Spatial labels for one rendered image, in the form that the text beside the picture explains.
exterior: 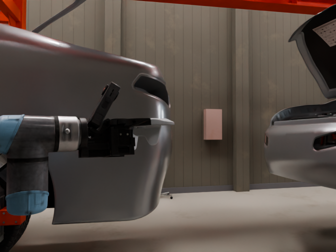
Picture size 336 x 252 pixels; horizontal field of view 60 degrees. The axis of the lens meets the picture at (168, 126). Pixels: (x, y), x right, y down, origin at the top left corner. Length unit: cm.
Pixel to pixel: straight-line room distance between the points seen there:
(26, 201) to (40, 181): 4
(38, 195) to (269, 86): 661
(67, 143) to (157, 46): 564
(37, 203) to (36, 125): 15
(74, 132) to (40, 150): 7
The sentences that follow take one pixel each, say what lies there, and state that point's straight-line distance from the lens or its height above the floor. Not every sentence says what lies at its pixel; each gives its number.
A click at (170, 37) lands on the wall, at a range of 632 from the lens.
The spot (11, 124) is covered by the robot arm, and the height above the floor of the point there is 123.
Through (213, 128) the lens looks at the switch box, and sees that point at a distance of 614.
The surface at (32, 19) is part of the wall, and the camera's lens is 630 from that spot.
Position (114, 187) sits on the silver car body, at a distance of 163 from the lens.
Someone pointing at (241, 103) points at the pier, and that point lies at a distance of 641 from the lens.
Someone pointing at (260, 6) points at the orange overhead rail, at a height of 298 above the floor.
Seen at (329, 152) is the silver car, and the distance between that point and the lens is 262.
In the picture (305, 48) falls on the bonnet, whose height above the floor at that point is 225.
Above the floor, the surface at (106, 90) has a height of 131.
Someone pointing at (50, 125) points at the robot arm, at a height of 123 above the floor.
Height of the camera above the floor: 122
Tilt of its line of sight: 2 degrees up
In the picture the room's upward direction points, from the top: straight up
